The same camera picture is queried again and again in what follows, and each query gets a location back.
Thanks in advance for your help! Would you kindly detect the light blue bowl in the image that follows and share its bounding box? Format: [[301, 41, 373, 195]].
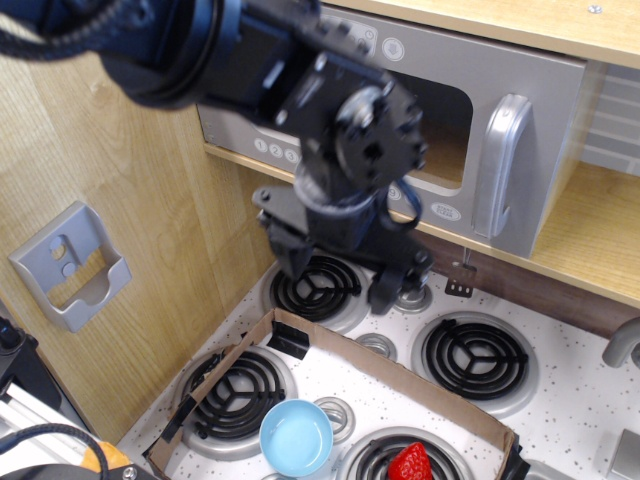
[[259, 399, 333, 477]]

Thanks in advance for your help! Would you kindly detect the back left stove burner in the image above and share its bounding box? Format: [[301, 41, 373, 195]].
[[261, 253, 370, 334]]

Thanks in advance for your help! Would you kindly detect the brown cardboard frame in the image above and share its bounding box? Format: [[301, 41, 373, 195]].
[[143, 309, 530, 479]]

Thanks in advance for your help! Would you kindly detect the grey stove knob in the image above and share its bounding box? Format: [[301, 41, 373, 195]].
[[393, 285, 433, 314]]

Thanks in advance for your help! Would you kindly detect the grey toy microwave door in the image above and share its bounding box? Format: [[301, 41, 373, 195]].
[[197, 4, 587, 260]]

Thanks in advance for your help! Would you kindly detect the stove burner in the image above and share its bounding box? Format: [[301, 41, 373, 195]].
[[182, 346, 298, 462], [261, 253, 370, 334], [410, 311, 540, 419], [337, 426, 475, 480]]

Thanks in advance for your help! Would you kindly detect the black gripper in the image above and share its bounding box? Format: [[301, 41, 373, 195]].
[[252, 186, 434, 315]]

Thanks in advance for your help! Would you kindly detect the small front stove ring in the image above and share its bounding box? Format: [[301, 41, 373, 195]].
[[312, 396, 357, 444]]

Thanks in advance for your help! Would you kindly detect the front right stove burner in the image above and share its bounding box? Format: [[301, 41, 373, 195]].
[[337, 426, 475, 480]]

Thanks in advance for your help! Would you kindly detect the wooden shelf unit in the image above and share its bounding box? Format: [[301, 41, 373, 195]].
[[204, 0, 640, 309]]

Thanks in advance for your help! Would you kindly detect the orange toy food piece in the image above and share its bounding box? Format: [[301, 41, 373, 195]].
[[80, 441, 131, 473]]

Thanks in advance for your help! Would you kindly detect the grey faucet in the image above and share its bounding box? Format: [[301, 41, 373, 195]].
[[602, 317, 640, 368]]

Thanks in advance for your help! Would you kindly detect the front left stove burner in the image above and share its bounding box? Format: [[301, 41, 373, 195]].
[[182, 346, 298, 462]]

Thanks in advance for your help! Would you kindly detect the red toy strawberry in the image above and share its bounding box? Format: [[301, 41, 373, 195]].
[[387, 442, 433, 480]]

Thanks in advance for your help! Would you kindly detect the small stove ring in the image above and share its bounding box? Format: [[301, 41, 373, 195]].
[[355, 332, 399, 362], [312, 396, 357, 444]]

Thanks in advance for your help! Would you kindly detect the black braided cable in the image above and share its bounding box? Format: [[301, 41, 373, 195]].
[[0, 422, 110, 480]]

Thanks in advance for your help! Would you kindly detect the hanging small spatula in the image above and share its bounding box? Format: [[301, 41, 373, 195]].
[[445, 247, 477, 298]]

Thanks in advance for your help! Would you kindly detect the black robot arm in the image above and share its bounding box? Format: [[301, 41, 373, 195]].
[[1, 1, 433, 315]]

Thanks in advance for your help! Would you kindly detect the grey wall holder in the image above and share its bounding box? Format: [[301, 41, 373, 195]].
[[8, 201, 132, 333]]

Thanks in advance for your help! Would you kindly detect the small middle stove ring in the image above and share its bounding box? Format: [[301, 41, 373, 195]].
[[355, 332, 399, 362]]

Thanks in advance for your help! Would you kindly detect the back right stove burner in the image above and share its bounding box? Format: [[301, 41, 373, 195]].
[[410, 311, 540, 419]]

